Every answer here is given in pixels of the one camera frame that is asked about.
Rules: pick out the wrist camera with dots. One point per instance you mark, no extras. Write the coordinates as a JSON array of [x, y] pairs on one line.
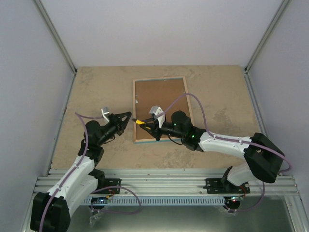
[[105, 112], [158, 115]]

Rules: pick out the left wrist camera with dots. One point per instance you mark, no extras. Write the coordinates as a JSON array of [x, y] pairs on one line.
[[105, 112]]

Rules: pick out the controller board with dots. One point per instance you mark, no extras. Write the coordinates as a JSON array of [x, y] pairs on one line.
[[234, 198], [101, 200]]

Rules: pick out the grey slotted cable duct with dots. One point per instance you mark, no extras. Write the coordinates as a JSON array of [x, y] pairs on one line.
[[162, 201]]

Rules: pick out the left controller board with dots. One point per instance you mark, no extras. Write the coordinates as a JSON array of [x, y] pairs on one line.
[[101, 200]]

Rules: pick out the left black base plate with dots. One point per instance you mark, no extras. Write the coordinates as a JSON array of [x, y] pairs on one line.
[[108, 186]]

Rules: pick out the right controller board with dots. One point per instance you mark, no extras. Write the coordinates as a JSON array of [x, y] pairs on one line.
[[234, 198]]

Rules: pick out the teal picture frame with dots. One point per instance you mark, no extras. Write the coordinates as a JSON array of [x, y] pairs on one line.
[[160, 91]]

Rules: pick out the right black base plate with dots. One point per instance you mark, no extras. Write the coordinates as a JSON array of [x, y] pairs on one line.
[[216, 186]]

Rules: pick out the left aluminium corner post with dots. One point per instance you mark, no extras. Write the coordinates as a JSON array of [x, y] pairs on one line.
[[54, 33]]

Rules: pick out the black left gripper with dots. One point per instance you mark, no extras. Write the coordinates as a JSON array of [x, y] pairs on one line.
[[124, 124]]

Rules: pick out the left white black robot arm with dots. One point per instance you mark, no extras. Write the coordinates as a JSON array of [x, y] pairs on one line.
[[52, 210]]

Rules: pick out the aluminium rail base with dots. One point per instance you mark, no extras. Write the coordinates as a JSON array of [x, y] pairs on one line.
[[185, 182]]

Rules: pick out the right aluminium corner post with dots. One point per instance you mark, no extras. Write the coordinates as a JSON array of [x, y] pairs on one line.
[[271, 27]]

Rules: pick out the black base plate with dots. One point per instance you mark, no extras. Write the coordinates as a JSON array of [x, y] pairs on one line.
[[216, 186], [108, 186]]

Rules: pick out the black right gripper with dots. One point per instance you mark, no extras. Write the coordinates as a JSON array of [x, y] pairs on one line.
[[155, 132]]

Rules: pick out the aluminium corner post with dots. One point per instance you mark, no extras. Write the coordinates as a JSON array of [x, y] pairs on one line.
[[271, 27], [54, 33]]

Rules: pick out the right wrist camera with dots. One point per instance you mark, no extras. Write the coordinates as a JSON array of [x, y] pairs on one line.
[[158, 115]]

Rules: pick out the clear plastic bag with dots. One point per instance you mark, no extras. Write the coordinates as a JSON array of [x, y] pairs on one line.
[[94, 218]]

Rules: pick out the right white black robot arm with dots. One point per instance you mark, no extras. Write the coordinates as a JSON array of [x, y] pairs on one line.
[[262, 158]]

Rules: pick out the yellow screwdriver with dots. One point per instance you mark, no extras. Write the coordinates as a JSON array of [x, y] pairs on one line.
[[138, 122]]

